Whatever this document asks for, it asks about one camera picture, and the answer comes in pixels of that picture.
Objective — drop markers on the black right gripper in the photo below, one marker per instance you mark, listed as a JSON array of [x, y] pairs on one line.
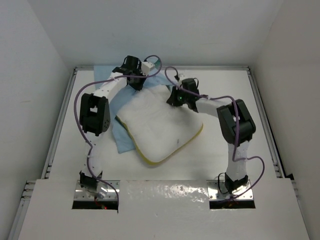
[[172, 100]]

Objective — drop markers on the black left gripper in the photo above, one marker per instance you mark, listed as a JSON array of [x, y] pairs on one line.
[[138, 86]]

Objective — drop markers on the light blue pillowcase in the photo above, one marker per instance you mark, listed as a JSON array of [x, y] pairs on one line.
[[122, 105]]

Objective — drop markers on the white pillow with yellow edge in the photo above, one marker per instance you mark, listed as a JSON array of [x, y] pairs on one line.
[[156, 130]]

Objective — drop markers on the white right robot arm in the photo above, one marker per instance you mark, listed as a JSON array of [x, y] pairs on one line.
[[236, 125]]

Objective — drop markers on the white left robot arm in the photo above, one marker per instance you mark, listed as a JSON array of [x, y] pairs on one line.
[[93, 116]]

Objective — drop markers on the white front cover panel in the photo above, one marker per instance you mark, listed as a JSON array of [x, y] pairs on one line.
[[163, 210]]

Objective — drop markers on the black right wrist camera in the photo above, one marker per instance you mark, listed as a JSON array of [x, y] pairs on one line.
[[190, 84]]

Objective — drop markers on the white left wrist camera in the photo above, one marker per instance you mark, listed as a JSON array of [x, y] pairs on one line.
[[147, 67]]

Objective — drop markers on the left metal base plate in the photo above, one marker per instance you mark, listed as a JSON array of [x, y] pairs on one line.
[[102, 191]]

